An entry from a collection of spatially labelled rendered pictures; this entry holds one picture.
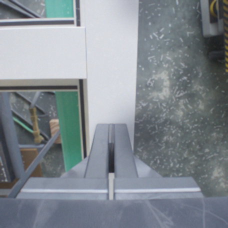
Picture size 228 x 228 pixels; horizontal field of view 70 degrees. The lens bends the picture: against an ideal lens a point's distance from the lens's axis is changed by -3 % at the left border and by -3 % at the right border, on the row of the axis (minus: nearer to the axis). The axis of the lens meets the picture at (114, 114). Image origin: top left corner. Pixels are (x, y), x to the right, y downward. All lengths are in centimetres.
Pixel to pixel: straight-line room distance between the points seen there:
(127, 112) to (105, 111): 2
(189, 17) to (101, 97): 109
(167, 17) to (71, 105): 100
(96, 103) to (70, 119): 9
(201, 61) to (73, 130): 107
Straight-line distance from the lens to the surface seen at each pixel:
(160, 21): 115
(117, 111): 15
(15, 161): 72
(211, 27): 111
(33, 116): 96
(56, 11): 24
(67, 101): 23
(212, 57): 114
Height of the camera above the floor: 108
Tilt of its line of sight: 73 degrees down
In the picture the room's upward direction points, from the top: 178 degrees clockwise
